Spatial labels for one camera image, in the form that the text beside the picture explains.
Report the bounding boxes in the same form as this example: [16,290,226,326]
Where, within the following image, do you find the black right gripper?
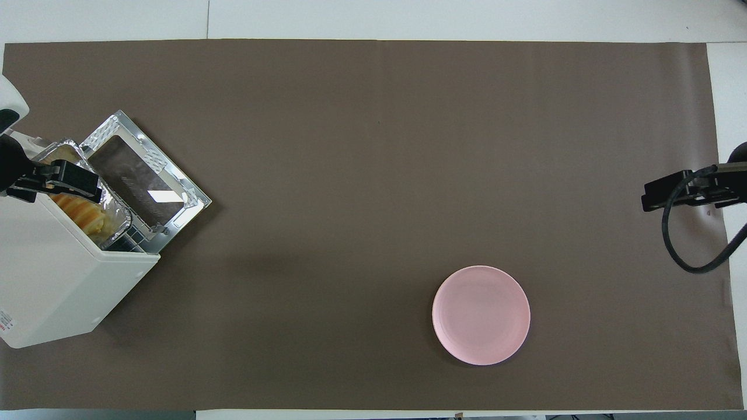
[641,142,747,212]

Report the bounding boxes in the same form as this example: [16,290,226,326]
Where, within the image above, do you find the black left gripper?
[0,135,103,204]

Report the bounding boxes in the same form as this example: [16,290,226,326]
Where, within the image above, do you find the yellow sliced bread loaf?
[47,146,109,237]

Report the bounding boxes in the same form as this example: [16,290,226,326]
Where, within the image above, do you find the aluminium foil tray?
[32,139,134,249]

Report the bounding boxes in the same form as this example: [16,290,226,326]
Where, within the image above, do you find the glass oven door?
[79,110,212,254]

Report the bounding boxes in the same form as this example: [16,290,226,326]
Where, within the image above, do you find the cream toaster oven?
[0,131,161,349]

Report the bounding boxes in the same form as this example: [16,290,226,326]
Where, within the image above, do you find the pink round plate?
[432,265,531,366]

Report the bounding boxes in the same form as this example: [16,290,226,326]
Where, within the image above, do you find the brown table mat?
[0,40,742,410]

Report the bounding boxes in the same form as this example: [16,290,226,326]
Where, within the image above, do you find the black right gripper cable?
[661,165,747,274]

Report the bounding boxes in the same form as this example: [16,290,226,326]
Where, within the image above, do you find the metal oven wire rack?
[105,225,146,253]

